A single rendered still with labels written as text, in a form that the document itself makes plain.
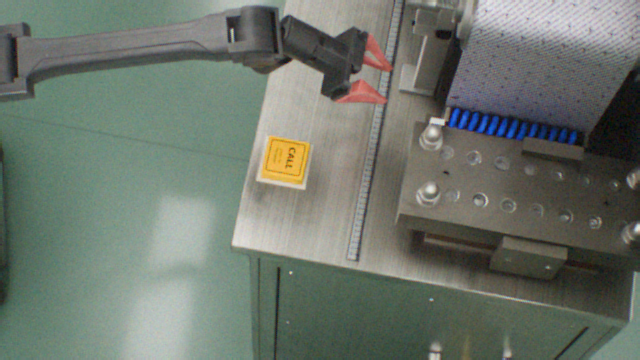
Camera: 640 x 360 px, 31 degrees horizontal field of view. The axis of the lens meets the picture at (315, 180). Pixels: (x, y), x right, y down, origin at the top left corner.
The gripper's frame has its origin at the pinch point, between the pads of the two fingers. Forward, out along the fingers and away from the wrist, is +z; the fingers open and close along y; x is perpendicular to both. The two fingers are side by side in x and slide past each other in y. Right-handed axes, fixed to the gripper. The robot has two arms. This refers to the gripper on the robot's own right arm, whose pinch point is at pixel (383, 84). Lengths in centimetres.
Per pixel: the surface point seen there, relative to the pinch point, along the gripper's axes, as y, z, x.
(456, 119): 2.8, 11.5, 5.0
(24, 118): -29, -17, -135
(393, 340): 24, 40, -42
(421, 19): -7.9, -1.0, 8.8
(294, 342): 24, 33, -66
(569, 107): 0.3, 22.1, 18.7
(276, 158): 10.0, -5.5, -19.5
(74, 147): -23, -5, -127
